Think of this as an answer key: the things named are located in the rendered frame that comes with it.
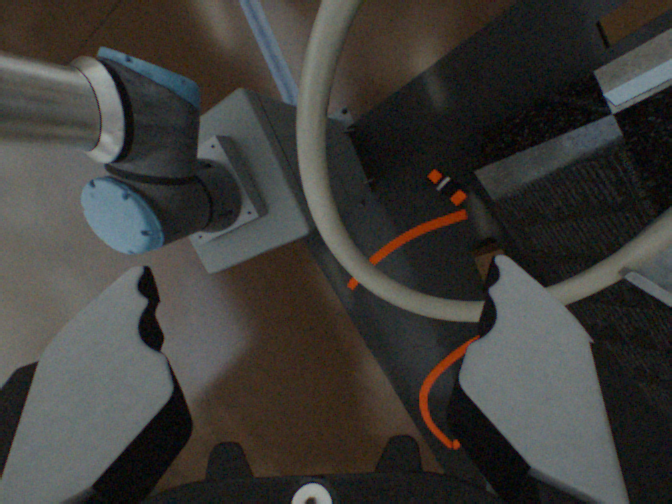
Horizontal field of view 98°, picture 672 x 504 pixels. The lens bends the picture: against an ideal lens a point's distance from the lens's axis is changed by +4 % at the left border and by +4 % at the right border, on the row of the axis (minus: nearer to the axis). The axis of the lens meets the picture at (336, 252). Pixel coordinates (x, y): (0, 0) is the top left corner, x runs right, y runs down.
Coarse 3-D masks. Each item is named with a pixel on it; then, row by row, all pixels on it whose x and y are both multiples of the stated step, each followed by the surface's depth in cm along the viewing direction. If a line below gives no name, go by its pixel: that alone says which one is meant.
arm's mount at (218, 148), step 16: (208, 144) 72; (224, 144) 73; (224, 160) 72; (240, 160) 76; (240, 176) 74; (240, 192) 74; (256, 192) 78; (256, 208) 75; (240, 224) 77; (208, 240) 82
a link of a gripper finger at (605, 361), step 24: (600, 360) 7; (600, 384) 6; (624, 384) 6; (624, 408) 6; (648, 408) 6; (624, 432) 5; (648, 432) 5; (624, 456) 5; (648, 456) 5; (528, 480) 5; (624, 480) 5; (648, 480) 5
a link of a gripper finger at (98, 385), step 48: (144, 288) 10; (96, 336) 8; (144, 336) 8; (48, 384) 6; (96, 384) 6; (144, 384) 6; (48, 432) 5; (96, 432) 5; (144, 432) 6; (48, 480) 5; (96, 480) 5; (144, 480) 6
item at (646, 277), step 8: (640, 232) 38; (664, 256) 38; (648, 264) 39; (656, 264) 39; (664, 264) 38; (624, 272) 37; (632, 272) 36; (640, 272) 39; (648, 272) 39; (656, 272) 39; (664, 272) 39; (632, 280) 36; (640, 280) 36; (648, 280) 36; (656, 280) 39; (664, 280) 39; (648, 288) 36; (656, 288) 36; (664, 288) 39; (656, 296) 36; (664, 296) 36
